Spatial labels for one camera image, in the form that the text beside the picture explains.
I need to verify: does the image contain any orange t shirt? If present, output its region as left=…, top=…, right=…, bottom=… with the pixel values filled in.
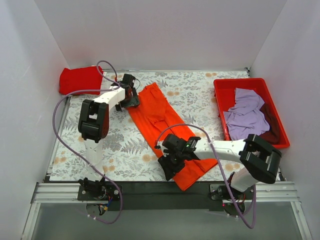
left=127, top=83, right=218, bottom=191

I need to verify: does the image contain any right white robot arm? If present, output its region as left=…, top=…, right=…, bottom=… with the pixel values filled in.
left=154, top=133, right=282, bottom=200

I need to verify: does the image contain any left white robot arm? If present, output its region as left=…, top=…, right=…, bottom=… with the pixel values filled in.
left=78, top=73, right=140, bottom=200

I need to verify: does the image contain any folded red t shirt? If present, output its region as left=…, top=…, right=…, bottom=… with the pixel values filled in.
left=59, top=66, right=104, bottom=95

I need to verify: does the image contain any lavender t shirt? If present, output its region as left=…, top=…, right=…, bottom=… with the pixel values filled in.
left=223, top=88, right=270, bottom=141

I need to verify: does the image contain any red plastic bin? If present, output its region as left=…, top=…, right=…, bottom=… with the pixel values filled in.
left=213, top=78, right=290, bottom=149

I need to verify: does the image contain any dark maroon t shirt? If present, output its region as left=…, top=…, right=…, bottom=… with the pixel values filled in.
left=260, top=103, right=280, bottom=145

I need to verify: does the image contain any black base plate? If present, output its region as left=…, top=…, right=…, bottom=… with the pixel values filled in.
left=77, top=180, right=257, bottom=212

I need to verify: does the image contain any aluminium frame rail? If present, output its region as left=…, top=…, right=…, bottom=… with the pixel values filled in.
left=22, top=181, right=312, bottom=240

